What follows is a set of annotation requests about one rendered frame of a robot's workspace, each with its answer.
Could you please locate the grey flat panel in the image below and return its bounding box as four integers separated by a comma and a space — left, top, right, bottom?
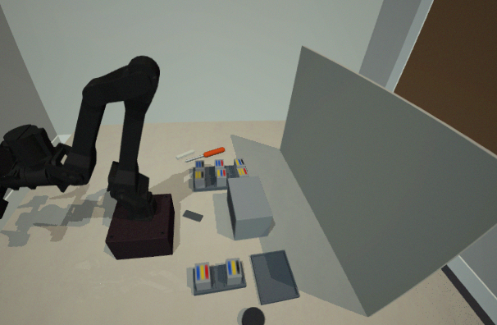
280, 46, 497, 317

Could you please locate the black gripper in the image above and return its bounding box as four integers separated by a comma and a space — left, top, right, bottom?
0, 140, 36, 219

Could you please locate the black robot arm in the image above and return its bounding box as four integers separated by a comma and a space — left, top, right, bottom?
0, 56, 160, 222

